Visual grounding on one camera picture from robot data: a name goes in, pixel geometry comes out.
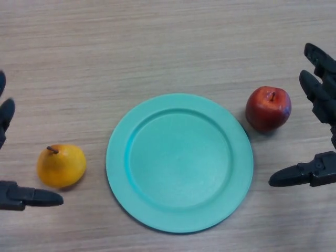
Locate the yellow pear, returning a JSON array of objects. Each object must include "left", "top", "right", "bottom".
[{"left": 36, "top": 144, "right": 87, "bottom": 188}]

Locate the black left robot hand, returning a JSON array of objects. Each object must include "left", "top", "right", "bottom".
[{"left": 0, "top": 70, "right": 65, "bottom": 212}]

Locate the green round plate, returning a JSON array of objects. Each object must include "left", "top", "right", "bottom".
[{"left": 106, "top": 93, "right": 254, "bottom": 234}]

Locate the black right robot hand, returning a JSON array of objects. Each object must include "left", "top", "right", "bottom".
[{"left": 268, "top": 43, "right": 336, "bottom": 187}]

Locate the red apple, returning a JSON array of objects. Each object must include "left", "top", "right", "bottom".
[{"left": 245, "top": 86, "right": 292, "bottom": 132}]

